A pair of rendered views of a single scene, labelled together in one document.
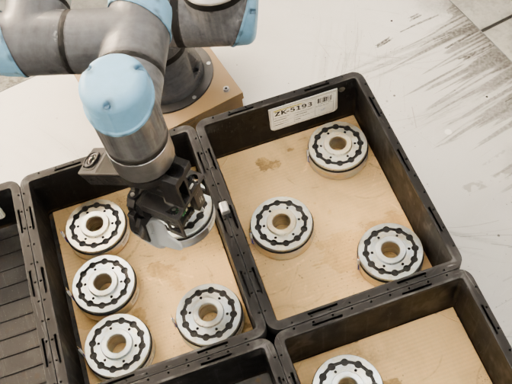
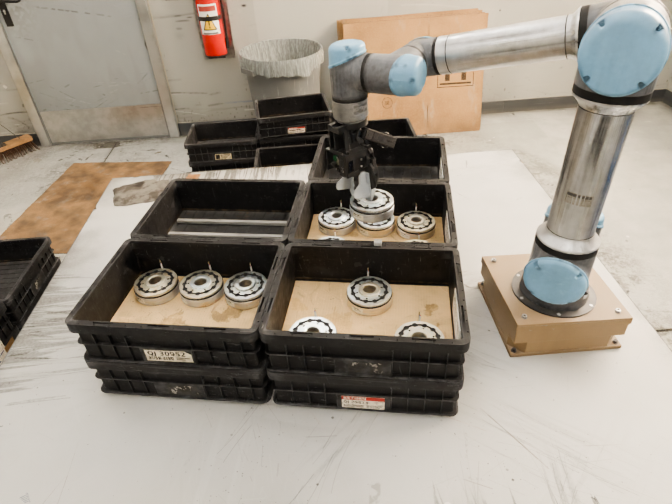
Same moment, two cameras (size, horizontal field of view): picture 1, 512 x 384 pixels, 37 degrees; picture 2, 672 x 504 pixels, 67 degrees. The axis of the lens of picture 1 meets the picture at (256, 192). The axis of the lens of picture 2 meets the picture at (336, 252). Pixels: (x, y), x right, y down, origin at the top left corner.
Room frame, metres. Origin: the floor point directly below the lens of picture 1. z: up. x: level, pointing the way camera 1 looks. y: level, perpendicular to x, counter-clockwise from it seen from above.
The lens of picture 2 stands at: (0.83, -0.87, 1.62)
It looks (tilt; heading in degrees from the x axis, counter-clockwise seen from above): 37 degrees down; 109
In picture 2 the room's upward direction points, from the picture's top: 3 degrees counter-clockwise
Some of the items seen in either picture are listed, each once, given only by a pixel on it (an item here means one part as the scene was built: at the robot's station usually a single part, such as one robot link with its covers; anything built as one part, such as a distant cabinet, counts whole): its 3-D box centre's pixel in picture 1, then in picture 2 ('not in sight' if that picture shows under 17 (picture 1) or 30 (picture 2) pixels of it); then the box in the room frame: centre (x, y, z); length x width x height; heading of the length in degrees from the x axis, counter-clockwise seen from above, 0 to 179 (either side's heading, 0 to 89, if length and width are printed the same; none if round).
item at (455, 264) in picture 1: (319, 192); (366, 291); (0.63, -0.10, 0.92); 0.40 x 0.30 x 0.02; 10
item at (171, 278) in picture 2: not in sight; (155, 282); (0.12, -0.12, 0.86); 0.10 x 0.10 x 0.01
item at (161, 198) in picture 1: (161, 184); (350, 145); (0.54, 0.12, 1.14); 0.09 x 0.08 x 0.12; 56
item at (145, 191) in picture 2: not in sight; (140, 191); (-0.38, 0.48, 0.71); 0.22 x 0.19 x 0.01; 21
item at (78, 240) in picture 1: (95, 225); (416, 221); (0.68, 0.27, 0.86); 0.10 x 0.10 x 0.01
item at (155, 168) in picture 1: (142, 147); (351, 109); (0.55, 0.12, 1.22); 0.08 x 0.08 x 0.05
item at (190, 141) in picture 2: not in sight; (228, 158); (-0.60, 1.50, 0.31); 0.40 x 0.30 x 0.34; 21
